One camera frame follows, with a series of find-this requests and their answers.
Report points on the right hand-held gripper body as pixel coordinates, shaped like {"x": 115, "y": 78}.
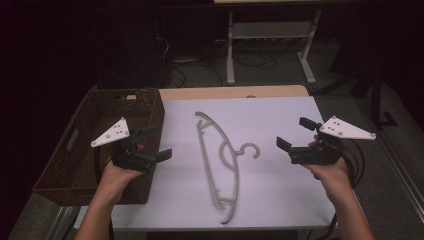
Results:
{"x": 321, "y": 151}

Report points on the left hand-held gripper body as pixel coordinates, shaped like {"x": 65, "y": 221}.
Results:
{"x": 128, "y": 158}

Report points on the brown woven basket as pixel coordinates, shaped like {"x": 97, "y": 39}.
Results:
{"x": 83, "y": 156}

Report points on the grey plastic clothes hanger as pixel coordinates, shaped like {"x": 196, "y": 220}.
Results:
{"x": 230, "y": 160}

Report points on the person's left hand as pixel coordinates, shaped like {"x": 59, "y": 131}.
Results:
{"x": 118, "y": 176}

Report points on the person's right hand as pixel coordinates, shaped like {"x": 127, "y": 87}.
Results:
{"x": 331, "y": 175}

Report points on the black metal stand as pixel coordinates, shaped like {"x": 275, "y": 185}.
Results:
{"x": 378, "y": 100}

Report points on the white metal desk frame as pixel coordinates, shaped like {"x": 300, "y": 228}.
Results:
{"x": 271, "y": 30}

